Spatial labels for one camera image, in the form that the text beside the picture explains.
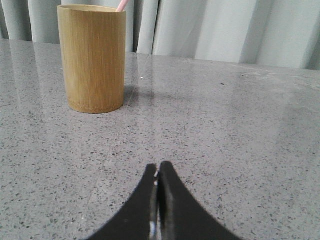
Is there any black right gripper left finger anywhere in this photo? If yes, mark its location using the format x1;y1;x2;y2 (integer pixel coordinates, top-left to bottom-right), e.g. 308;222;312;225
88;164;158;240

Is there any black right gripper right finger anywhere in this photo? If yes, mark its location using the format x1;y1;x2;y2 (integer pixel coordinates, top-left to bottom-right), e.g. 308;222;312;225
158;161;239;240

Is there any bamboo wooden cup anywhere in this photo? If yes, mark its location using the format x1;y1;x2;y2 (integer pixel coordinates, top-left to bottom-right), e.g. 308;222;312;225
57;4;126;114

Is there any grey curtain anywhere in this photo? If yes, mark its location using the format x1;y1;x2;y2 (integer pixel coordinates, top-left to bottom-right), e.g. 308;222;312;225
0;0;320;71

